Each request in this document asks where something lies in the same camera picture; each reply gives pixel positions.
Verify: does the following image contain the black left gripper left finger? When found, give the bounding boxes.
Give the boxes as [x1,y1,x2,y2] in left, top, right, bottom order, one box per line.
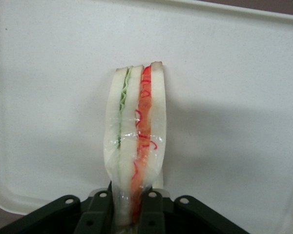
[0,189,116,234]

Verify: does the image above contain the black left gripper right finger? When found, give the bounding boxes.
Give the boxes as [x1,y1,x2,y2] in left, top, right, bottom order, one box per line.
[139,190,250,234]

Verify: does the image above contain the triangle sandwich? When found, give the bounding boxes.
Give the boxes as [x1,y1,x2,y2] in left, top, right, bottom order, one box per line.
[103,61,167,234]

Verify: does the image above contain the cream plastic tray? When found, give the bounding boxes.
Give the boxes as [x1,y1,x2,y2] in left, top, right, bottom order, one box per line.
[0,0,293,234]

